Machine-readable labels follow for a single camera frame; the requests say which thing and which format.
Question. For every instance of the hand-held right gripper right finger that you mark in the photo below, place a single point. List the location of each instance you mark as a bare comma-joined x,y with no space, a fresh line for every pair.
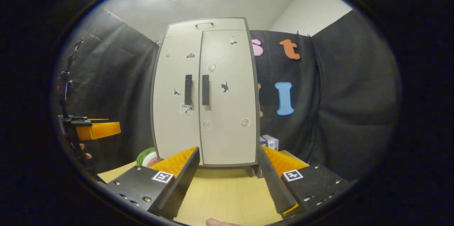
275,183

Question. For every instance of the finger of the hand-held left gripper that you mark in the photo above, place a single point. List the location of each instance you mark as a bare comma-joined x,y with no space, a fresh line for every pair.
101,131

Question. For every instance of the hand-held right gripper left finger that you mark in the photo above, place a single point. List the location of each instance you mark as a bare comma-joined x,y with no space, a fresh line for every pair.
182,183

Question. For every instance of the white shoe cabinet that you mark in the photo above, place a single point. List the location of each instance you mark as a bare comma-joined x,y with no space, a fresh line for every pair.
234,141

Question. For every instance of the white shoe cabinet door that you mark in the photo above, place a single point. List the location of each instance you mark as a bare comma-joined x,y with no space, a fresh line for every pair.
230,105
170,77

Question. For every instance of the cream cabinet drawer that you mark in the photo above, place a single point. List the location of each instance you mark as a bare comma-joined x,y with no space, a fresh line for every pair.
227,25

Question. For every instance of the white blue box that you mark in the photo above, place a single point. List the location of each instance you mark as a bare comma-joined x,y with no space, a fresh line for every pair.
263,141
272,142

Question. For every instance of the green round object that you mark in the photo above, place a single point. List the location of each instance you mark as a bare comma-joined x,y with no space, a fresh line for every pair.
143,155

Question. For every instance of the black backdrop cloth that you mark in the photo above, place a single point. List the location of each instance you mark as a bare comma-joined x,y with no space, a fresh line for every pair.
347,105

